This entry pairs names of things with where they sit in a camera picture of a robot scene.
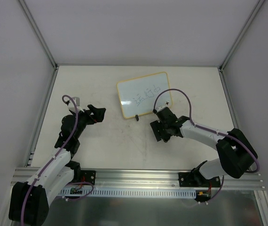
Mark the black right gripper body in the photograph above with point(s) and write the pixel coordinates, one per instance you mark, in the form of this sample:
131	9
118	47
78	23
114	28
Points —
159	131

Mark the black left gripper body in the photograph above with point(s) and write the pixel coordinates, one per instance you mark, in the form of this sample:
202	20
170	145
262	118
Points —
90	115

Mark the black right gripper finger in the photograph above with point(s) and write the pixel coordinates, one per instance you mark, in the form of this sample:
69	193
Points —
161	136
155	125

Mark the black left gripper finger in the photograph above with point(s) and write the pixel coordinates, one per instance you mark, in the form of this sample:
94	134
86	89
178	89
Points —
98	112
93	120

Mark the yellow framed small whiteboard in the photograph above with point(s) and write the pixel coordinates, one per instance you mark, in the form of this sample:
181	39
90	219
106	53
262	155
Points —
137	96

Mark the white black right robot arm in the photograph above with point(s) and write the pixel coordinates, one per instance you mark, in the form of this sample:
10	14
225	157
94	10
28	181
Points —
235	153

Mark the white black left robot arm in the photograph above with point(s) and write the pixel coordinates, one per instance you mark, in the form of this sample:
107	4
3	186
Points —
30	200

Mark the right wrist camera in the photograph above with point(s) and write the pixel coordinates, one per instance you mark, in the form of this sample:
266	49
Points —
156	110

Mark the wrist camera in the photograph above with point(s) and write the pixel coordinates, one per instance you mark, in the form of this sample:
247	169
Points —
74	102
156	110

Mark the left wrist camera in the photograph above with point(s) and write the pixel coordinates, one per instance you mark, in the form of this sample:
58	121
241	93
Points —
74	102

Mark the aluminium mounting rail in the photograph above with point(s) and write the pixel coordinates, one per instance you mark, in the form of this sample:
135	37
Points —
164	179

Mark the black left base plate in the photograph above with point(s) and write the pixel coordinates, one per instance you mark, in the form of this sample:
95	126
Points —
88	176

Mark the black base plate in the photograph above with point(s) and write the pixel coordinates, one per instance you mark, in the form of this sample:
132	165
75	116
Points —
88	176
192	179

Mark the white slotted cable duct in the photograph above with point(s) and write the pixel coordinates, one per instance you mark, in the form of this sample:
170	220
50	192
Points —
129	193

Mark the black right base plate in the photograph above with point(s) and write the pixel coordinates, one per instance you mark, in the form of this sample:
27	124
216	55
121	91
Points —
192	179

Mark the left aluminium frame post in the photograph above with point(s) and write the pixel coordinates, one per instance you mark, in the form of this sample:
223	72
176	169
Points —
32	22

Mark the aluminium frame post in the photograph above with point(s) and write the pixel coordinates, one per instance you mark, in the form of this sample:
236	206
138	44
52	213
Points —
255	10
32	22

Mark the right aluminium frame post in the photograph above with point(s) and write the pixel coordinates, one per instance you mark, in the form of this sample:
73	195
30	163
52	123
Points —
255	10

